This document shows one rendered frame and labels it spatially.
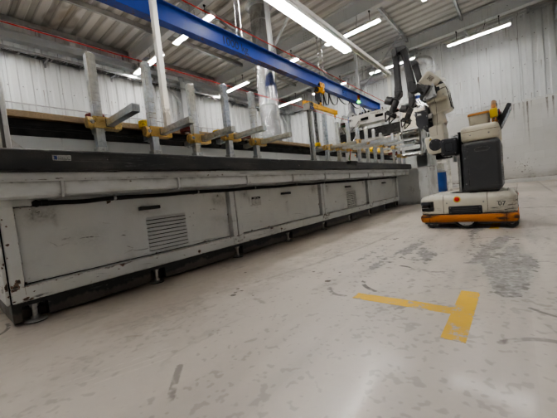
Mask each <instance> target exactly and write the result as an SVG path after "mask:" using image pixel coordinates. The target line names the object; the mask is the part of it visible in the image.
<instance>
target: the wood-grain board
mask: <svg viewBox="0 0 557 418"><path fill-rule="evenodd" d="M6 110H7V117H9V118H18V119H34V120H42V121H51V122H59V123H68V124H83V125H85V118H82V117H75V116H68V115H60V114H47V113H40V112H32V111H25V110H18V109H6ZM122 129H132V130H141V131H143V130H142V129H140V128H139V127H138V124H131V123H125V122H122ZM173 134H182V133H180V129H179V130H178V131H175V132H173ZM182 135H186V134H182ZM271 143H272V144H281V145H288V146H297V147H305V148H310V144H307V143H294V142H286V141H279V140H278V141H274V142H271Z"/></svg>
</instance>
